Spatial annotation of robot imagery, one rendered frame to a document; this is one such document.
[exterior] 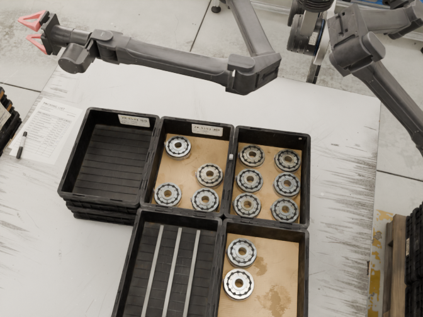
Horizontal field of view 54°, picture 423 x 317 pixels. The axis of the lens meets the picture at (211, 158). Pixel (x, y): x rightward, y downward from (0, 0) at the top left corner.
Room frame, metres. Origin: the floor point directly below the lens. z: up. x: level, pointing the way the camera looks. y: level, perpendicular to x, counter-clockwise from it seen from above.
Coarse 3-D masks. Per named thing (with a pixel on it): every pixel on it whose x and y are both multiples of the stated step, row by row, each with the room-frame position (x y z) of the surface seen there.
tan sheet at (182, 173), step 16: (192, 144) 0.93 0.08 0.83; (208, 144) 0.93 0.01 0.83; (224, 144) 0.94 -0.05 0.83; (176, 160) 0.85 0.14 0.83; (192, 160) 0.85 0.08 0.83; (208, 160) 0.85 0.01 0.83; (224, 160) 0.86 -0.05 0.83; (160, 176) 0.77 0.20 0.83; (176, 176) 0.78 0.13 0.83; (192, 176) 0.78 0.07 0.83; (208, 176) 0.78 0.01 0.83; (224, 176) 0.79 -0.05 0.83; (192, 192) 0.71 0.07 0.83; (192, 208) 0.64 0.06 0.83
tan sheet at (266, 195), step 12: (240, 144) 0.94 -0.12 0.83; (252, 144) 0.94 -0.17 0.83; (252, 156) 0.88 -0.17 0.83; (300, 156) 0.90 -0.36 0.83; (240, 168) 0.83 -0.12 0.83; (264, 168) 0.83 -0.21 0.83; (300, 168) 0.84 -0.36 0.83; (264, 180) 0.78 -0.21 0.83; (300, 180) 0.78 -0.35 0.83; (240, 192) 0.72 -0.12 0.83; (264, 192) 0.72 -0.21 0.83; (264, 204) 0.67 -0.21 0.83; (264, 216) 0.62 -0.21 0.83
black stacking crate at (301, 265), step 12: (228, 228) 0.55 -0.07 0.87; (240, 228) 0.55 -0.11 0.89; (252, 228) 0.54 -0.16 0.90; (264, 228) 0.54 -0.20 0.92; (288, 240) 0.53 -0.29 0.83; (300, 240) 0.53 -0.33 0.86; (300, 252) 0.48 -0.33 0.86; (300, 264) 0.44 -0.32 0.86; (300, 276) 0.39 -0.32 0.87; (300, 288) 0.35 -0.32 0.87; (300, 300) 0.31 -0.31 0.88; (216, 312) 0.27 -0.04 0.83; (300, 312) 0.27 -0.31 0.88
